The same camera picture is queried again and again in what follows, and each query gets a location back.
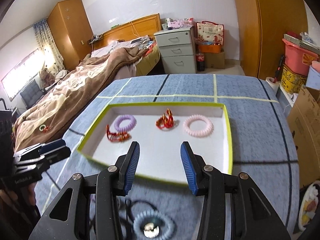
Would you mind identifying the yellow patterned box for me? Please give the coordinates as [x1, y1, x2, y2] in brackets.
[280, 64, 307, 94]

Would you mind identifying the wooden bed headboard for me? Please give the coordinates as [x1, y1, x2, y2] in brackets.
[93, 14, 162, 50]

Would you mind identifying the orange box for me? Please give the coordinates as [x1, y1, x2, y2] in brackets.
[198, 44, 222, 54]

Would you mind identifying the light blue spiral hair tie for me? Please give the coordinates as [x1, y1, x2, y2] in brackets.
[132, 211, 177, 239]

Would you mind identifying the blue patterned tablecloth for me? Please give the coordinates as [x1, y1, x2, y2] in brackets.
[35, 74, 299, 233]

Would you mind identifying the pink spiral hair tie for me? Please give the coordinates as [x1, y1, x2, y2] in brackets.
[182, 114, 215, 138]

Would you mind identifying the brown fleece blanket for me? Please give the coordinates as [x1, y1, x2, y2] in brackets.
[14, 46, 147, 151]

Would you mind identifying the purple spiral hair tie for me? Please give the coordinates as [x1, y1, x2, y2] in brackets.
[113, 114, 137, 133]

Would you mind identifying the floral window curtain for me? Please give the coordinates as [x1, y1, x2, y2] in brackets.
[33, 19, 65, 76]

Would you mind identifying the cola bottle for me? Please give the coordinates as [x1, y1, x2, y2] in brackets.
[196, 53, 205, 72]

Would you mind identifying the red patterned gift bag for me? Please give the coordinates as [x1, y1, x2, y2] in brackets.
[196, 21, 225, 46]

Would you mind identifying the small cardboard box on floor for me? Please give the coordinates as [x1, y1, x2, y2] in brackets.
[204, 51, 225, 69]

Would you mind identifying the person's left hand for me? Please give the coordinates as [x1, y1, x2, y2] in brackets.
[0, 183, 36, 208]

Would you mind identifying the grey three-drawer cabinet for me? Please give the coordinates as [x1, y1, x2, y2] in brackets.
[154, 27, 196, 74]

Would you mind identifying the small wooden wardrobe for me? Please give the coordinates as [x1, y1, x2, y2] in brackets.
[47, 0, 93, 71]

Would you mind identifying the large wooden wardrobe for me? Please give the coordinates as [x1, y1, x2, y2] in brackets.
[235, 0, 308, 80]

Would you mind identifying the red gold charm bracelet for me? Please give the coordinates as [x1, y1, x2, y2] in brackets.
[155, 108, 177, 131]

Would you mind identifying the green-edged white cardboard tray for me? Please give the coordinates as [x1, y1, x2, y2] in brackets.
[78, 102, 233, 184]

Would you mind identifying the pink plastic bin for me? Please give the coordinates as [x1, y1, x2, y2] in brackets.
[282, 38, 319, 76]

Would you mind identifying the brown cardboard box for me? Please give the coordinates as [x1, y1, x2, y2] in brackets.
[287, 86, 320, 187]

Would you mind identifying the red knotted cord bracelet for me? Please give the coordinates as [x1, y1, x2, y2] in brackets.
[105, 124, 132, 143]

